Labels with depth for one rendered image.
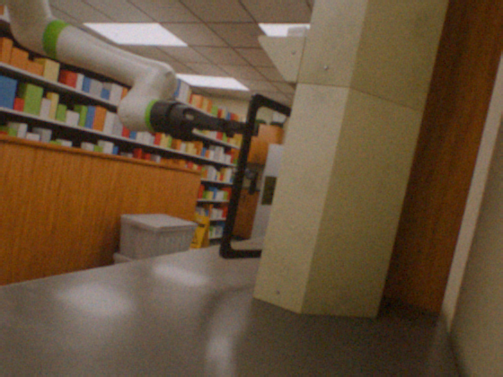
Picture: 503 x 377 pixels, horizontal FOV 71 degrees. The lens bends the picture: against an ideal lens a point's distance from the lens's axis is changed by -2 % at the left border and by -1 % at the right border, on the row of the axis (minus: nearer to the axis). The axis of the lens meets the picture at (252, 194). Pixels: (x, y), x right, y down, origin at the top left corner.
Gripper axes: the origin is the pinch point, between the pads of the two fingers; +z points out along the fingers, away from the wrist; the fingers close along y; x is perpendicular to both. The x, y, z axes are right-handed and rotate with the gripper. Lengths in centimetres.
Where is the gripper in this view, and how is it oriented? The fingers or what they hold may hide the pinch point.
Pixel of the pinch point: (243, 128)
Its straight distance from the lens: 88.4
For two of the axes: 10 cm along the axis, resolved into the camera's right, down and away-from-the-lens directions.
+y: 4.1, 0.4, 9.1
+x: -2.1, 9.8, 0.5
